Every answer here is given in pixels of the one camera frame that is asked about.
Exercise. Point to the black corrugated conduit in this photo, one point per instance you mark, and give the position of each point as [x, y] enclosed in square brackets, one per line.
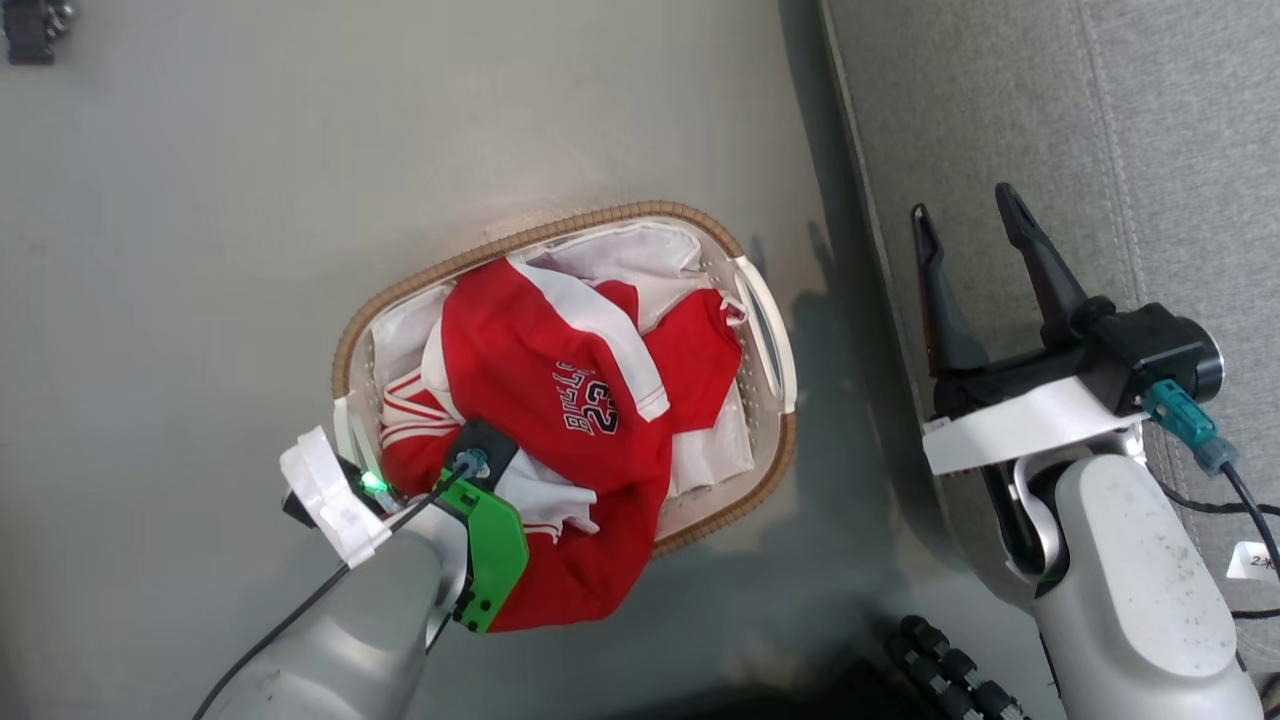
[950, 665]

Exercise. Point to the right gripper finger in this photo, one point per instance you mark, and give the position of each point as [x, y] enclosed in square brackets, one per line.
[1040, 265]
[940, 310]

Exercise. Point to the white paper label tag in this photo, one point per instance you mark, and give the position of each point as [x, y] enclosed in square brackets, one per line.
[1255, 562]

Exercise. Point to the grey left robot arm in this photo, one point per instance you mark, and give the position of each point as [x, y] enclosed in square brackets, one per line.
[370, 630]

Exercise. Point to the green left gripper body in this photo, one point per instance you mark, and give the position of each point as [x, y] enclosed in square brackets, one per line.
[495, 550]

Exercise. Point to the grey fabric sofa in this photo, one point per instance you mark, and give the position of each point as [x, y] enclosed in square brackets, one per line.
[1000, 100]

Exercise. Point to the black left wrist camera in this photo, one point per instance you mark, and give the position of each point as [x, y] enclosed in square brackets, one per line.
[485, 445]

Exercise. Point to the red Bulls 23 jersey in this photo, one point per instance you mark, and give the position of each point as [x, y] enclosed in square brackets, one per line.
[530, 350]

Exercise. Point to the white cloth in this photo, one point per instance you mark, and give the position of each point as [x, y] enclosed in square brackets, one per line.
[655, 250]

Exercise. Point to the black blocky object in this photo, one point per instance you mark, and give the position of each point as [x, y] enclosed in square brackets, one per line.
[30, 25]

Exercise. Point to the white taped block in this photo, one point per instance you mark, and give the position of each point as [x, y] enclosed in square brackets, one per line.
[325, 490]

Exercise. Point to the white plastic laundry basket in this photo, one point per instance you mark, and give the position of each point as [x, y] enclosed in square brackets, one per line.
[765, 330]

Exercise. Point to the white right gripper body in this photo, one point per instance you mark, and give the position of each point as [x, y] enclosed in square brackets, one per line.
[1020, 425]

